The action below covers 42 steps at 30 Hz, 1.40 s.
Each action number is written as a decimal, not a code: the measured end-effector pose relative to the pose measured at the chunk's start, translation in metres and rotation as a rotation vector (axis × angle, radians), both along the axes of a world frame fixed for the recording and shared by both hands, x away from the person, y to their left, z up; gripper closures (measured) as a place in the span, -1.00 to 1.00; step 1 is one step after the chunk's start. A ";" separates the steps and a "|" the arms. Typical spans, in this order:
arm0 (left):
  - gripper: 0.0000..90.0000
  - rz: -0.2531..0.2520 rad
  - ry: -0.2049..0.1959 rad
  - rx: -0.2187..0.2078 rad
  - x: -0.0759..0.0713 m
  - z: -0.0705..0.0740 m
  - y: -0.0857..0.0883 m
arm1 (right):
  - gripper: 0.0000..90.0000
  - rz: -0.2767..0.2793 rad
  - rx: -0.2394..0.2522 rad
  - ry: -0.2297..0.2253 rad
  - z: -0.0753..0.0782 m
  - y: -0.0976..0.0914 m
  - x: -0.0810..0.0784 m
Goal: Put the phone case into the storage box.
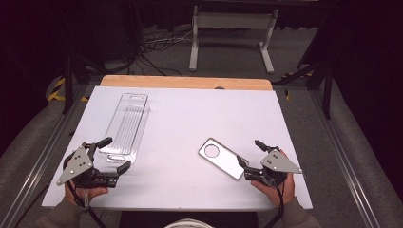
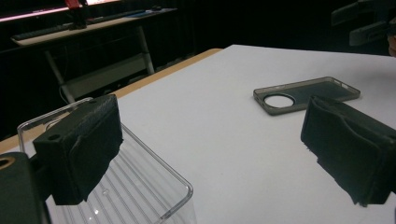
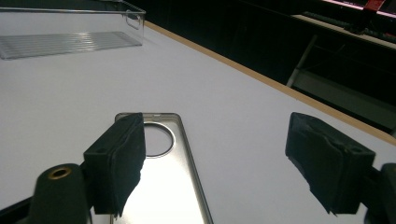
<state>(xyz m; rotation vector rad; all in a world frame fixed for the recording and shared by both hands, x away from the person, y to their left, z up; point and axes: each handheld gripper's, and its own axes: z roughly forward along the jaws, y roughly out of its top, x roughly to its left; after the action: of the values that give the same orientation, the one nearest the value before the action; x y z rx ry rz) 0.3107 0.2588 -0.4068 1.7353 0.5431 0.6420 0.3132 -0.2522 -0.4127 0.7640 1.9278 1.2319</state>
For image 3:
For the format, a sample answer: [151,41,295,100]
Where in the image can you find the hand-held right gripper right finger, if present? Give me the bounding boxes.
[285,112,376,217]

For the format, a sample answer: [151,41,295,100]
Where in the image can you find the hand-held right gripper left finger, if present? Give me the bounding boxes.
[83,112,147,218]

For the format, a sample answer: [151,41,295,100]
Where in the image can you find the clear phone case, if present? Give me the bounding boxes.
[110,112,215,224]

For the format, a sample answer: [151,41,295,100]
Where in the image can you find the clear plastic box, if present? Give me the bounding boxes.
[0,0,147,61]

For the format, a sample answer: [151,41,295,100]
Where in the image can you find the white metal stand leg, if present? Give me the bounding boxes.
[286,34,318,89]

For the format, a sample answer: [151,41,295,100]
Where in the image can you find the light background desk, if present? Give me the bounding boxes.
[291,13,396,51]

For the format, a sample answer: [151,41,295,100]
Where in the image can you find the dark keyboard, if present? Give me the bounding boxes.
[301,10,396,45]

